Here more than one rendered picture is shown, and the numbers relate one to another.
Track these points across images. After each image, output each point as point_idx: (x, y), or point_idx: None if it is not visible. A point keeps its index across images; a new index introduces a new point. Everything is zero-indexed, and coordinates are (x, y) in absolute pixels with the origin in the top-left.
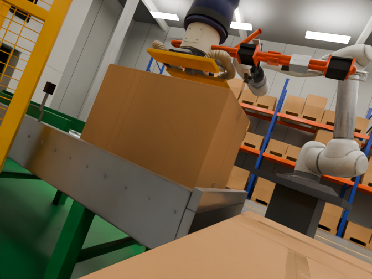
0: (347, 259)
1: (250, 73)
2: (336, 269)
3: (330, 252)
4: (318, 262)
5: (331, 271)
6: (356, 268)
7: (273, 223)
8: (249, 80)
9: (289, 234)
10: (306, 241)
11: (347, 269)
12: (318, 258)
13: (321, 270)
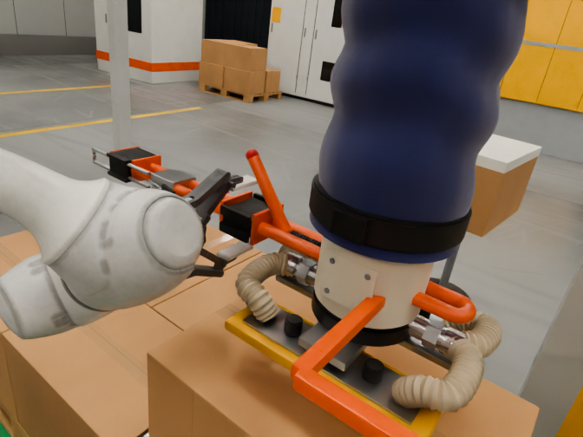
0: (85, 348)
1: (222, 250)
2: (167, 321)
3: (98, 355)
4: (179, 325)
5: (180, 317)
6: (109, 333)
7: (116, 404)
8: (203, 265)
9: (133, 373)
10: (109, 369)
11: (140, 326)
12: (164, 332)
13: (195, 316)
